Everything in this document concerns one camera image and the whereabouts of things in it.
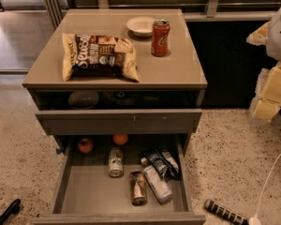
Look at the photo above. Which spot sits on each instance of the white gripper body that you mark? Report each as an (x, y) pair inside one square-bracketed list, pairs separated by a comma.
[(279, 37)]

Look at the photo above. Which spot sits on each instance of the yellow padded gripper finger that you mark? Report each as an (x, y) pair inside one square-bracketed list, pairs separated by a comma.
[(266, 103), (259, 36)]

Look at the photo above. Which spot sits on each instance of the brown chip bag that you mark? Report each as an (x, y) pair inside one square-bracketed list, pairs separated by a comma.
[(99, 56)]

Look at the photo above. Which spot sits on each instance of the blue snack bag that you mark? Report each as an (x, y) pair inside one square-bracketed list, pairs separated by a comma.
[(163, 162)]

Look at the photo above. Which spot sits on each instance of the grey drawer cabinet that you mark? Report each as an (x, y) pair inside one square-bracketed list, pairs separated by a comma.
[(120, 91)]

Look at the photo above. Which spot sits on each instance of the top drawer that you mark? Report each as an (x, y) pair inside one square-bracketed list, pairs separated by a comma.
[(102, 122)]

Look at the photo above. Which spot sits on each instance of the open middle drawer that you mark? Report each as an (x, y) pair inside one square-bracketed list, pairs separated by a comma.
[(85, 194)]

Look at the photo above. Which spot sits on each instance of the orange soda can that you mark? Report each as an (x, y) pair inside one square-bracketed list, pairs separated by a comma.
[(160, 32)]

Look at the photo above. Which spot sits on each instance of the white bowl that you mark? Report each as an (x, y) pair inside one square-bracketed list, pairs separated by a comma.
[(141, 26)]

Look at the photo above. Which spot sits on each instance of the white plastic bottle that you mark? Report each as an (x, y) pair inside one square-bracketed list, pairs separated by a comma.
[(159, 187)]

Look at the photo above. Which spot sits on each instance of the orange fruit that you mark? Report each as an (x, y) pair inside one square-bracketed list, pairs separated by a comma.
[(120, 139)]

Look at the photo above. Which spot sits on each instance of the brown gold can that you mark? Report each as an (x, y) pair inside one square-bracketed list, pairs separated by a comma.
[(138, 192)]

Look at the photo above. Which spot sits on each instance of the white green soda can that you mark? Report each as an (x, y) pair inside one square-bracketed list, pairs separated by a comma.
[(116, 167)]

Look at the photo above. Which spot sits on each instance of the dark round object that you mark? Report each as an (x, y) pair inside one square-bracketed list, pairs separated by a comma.
[(83, 99)]

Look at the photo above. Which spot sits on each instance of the red apple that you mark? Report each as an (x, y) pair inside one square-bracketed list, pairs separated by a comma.
[(85, 145)]

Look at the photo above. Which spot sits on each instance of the blue tape piece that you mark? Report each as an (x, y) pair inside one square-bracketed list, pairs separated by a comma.
[(59, 151)]

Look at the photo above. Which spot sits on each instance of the black rod on floor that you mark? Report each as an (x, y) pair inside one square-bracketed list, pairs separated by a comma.
[(13, 208)]

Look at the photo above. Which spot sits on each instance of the black striped handle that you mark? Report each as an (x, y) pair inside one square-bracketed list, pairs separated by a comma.
[(224, 213)]

